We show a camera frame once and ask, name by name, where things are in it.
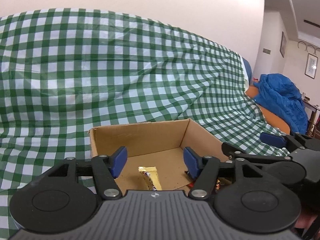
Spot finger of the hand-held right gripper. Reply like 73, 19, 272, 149
260, 132, 312, 152
222, 142, 293, 165

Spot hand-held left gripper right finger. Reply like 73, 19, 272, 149
183, 147, 270, 200

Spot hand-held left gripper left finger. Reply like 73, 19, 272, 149
34, 146, 128, 200

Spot gold snack packet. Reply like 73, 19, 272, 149
138, 165, 163, 191

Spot brown cardboard box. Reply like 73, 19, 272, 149
88, 118, 231, 198

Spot orange sofa cushion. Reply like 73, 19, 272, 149
245, 85, 292, 135

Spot blue puffer jacket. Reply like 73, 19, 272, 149
254, 73, 309, 135

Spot wooden side table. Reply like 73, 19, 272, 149
301, 92, 320, 136

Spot blue sofa cushion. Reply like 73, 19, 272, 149
241, 57, 254, 83

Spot green checked cloth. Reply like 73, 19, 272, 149
0, 8, 291, 232

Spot dark framed wall picture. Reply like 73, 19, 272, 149
279, 31, 287, 58

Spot black wall hooks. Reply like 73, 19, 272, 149
297, 41, 320, 53

